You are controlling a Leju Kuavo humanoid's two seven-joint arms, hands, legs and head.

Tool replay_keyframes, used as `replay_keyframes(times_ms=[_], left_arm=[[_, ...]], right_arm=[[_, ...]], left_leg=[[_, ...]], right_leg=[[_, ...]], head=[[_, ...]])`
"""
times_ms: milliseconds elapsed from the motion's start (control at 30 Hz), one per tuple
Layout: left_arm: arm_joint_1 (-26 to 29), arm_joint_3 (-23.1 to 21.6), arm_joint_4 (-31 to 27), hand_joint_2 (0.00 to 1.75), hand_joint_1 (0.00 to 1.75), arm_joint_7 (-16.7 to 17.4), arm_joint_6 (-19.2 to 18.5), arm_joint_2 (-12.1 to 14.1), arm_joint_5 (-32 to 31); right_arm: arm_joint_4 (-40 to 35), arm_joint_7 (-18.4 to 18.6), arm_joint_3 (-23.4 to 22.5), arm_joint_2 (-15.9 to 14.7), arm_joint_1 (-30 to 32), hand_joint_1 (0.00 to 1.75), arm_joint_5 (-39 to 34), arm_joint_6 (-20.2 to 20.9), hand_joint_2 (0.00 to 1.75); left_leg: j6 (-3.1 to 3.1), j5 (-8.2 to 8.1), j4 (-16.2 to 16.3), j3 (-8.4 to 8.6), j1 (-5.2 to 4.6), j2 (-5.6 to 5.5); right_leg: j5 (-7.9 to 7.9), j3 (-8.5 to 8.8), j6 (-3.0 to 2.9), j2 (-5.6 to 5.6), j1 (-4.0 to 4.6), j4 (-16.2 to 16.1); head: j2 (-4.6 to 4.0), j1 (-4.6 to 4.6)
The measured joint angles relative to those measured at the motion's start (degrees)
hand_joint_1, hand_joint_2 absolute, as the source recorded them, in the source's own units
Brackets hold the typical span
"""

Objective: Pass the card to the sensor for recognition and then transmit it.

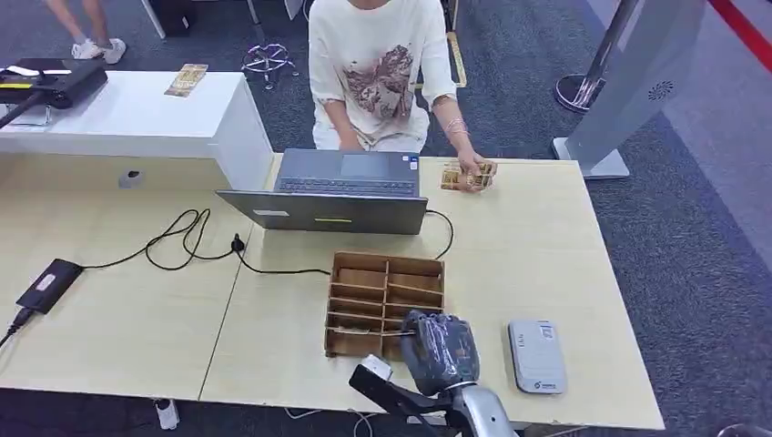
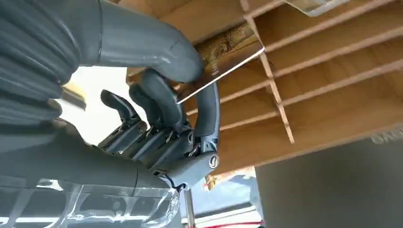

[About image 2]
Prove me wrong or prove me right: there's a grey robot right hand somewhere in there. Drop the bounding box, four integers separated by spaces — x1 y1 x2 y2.
0 0 221 196

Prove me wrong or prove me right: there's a wooden card sorting box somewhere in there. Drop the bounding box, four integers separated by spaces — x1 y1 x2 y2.
117 0 403 176

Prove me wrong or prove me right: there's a pale wrist camera mount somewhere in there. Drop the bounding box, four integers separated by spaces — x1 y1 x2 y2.
0 175 181 228

